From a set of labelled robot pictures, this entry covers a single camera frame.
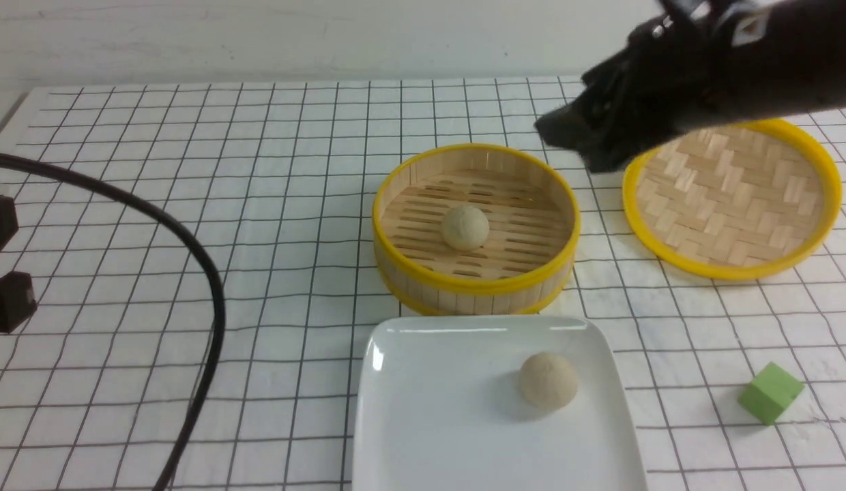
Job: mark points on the bamboo steamer basket yellow rim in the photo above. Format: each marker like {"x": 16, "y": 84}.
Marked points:
{"x": 529, "y": 253}

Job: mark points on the white square plate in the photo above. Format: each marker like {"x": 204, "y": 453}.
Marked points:
{"x": 439, "y": 408}

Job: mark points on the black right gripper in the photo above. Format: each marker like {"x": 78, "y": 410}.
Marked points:
{"x": 704, "y": 63}

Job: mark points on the white checkered tablecloth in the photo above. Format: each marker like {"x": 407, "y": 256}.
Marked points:
{"x": 276, "y": 180}

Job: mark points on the green wooden block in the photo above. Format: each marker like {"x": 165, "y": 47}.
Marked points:
{"x": 771, "y": 392}

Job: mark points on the bamboo steamer lid yellow rim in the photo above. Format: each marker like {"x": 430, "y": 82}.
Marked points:
{"x": 736, "y": 202}

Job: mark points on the white steamed bun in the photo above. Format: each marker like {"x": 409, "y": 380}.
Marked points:
{"x": 548, "y": 381}
{"x": 465, "y": 228}

